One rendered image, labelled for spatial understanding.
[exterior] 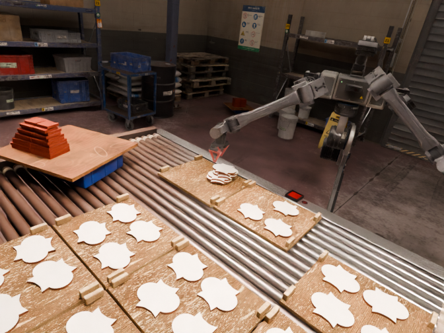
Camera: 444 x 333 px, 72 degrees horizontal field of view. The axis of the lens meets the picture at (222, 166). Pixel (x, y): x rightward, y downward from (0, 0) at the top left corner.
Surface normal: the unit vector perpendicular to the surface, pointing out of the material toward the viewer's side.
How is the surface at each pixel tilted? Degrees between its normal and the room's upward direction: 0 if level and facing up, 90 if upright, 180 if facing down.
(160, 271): 0
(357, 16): 90
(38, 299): 0
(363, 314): 0
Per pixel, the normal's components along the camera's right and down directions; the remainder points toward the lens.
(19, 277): 0.11, -0.89
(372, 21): -0.67, 0.26
